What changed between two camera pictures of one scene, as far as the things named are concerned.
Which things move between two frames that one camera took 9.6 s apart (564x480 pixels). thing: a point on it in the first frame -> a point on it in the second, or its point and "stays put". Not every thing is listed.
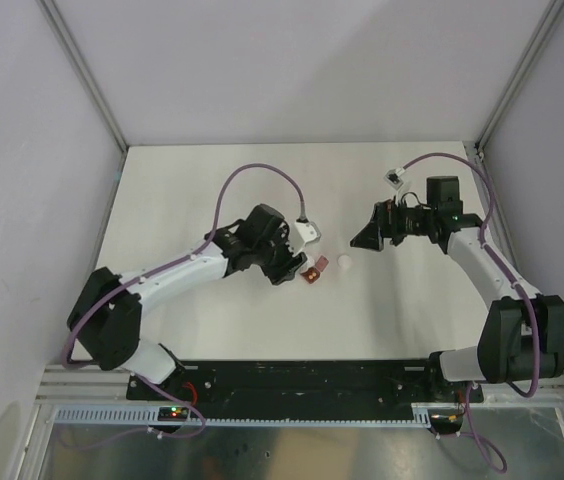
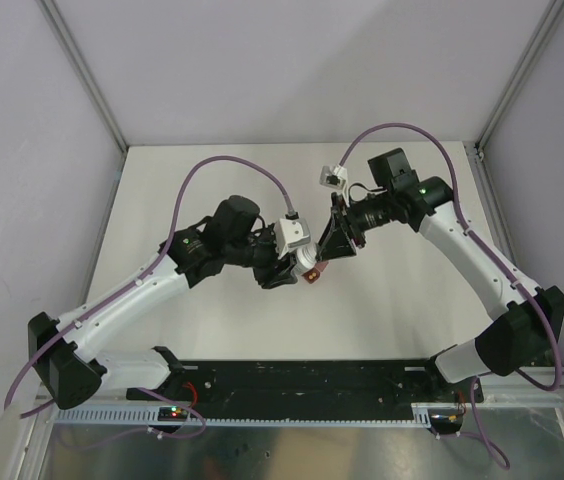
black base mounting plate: [294, 383] stays put
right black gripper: [384, 222] -> [336, 243]
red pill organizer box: [311, 274] stays put
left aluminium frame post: [84, 70] stays put
